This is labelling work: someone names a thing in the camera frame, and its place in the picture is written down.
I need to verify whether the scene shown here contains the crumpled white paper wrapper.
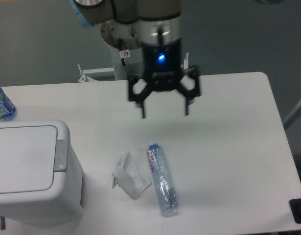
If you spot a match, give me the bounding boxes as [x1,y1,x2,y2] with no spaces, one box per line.
[112,152,152,200]

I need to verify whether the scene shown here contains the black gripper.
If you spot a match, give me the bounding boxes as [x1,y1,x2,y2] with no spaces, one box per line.
[128,41,202,118]

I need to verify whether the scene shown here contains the black clamp at table edge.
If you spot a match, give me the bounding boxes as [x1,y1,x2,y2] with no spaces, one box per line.
[289,198,301,224]

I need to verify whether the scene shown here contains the dark bracket under trash can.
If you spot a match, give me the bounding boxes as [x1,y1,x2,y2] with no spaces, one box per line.
[0,215,5,230]

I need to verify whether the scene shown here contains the white metal base frame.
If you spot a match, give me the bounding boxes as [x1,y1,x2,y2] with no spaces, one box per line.
[77,52,191,83]

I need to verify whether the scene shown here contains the white frame at right edge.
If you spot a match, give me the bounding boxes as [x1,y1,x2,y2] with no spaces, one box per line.
[283,99,301,130]

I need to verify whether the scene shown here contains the blue labelled drink bottle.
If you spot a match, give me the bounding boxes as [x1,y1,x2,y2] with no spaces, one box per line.
[0,87,17,121]

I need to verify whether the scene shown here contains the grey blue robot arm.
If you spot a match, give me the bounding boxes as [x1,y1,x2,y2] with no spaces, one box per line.
[70,0,202,108]

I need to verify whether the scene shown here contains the crushed clear plastic bottle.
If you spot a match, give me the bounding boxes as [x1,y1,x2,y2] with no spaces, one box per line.
[146,142,179,217]

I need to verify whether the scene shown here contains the white push-button trash can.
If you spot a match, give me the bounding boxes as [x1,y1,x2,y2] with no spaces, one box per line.
[0,120,85,224]

